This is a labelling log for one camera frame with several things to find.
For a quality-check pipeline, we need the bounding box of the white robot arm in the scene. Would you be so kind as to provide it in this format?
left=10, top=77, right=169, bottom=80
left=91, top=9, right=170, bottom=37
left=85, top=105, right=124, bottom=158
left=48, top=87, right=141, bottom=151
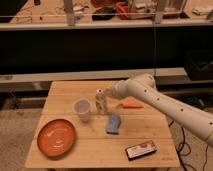
left=104, top=74, right=213, bottom=147

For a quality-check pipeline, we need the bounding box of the black power cable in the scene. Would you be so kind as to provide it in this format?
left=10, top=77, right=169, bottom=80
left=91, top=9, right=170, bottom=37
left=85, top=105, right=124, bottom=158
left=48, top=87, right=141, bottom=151
left=168, top=119, right=213, bottom=171

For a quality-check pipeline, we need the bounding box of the translucent plastic cup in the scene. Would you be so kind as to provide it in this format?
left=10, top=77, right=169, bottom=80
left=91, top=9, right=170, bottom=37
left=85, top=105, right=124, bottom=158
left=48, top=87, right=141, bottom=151
left=73, top=99, right=91, bottom=122

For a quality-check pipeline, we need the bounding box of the orange plate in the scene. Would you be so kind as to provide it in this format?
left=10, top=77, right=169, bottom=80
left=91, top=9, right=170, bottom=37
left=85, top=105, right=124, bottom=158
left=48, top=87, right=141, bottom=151
left=37, top=119, right=76, bottom=157

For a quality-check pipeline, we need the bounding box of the red tool on shelf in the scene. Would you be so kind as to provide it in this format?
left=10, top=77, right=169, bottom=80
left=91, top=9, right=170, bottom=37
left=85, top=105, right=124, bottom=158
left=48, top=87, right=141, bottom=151
left=116, top=2, right=132, bottom=20

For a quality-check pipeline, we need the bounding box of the orange toy carrot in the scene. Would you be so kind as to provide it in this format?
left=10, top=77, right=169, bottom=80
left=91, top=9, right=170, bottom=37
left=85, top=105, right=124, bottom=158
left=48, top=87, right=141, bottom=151
left=117, top=101, right=143, bottom=109

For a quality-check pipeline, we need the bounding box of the metal workbench shelf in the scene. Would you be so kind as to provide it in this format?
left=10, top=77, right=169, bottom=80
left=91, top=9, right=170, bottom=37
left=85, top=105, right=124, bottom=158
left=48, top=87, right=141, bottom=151
left=0, top=0, right=213, bottom=31

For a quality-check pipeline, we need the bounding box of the wooden table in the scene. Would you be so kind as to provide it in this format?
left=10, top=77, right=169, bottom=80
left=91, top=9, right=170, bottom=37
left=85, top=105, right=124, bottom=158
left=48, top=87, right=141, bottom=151
left=25, top=81, right=179, bottom=169

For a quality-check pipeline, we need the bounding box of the clear plastic bottle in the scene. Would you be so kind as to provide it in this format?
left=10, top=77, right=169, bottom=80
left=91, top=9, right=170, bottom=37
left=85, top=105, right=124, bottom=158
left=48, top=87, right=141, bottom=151
left=95, top=89, right=107, bottom=114

